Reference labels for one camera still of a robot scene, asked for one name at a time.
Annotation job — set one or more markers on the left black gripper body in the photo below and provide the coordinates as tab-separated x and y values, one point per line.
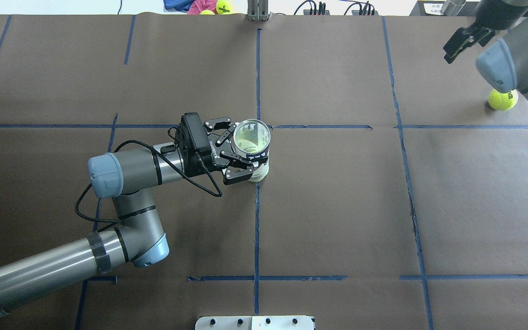
207	156

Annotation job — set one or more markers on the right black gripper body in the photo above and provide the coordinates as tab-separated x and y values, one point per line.
498	21

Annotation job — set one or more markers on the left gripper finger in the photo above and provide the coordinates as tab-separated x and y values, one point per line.
220	130
240	168

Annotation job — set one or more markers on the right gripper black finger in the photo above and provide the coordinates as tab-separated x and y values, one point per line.
466	37

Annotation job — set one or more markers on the yellow tennis ball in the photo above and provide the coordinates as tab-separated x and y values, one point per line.
502	101
247	146
225	7

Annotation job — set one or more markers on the clear tennis ball can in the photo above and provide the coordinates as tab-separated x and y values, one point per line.
252	139

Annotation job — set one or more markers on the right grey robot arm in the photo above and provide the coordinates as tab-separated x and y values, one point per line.
504	64

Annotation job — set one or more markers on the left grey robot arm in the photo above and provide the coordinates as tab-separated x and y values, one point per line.
125	175

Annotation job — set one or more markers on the yellow tennis ball on cloth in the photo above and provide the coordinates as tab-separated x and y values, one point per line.
225	7

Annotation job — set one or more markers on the silver metal cup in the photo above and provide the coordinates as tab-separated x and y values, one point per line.
452	8

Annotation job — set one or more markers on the blue cloth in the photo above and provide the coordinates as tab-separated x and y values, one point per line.
177	5

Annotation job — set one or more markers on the pink cloth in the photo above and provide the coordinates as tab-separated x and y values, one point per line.
200	5

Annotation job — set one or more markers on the black cable plug right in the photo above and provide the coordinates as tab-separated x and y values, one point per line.
360	8

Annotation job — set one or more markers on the black cable plug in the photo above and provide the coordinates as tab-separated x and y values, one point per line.
360	8
316	8

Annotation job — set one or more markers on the aluminium frame post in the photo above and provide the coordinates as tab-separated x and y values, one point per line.
258	10

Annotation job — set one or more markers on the black cable plug left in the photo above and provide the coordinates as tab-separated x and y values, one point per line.
316	8

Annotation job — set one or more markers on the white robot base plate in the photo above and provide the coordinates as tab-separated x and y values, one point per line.
266	322

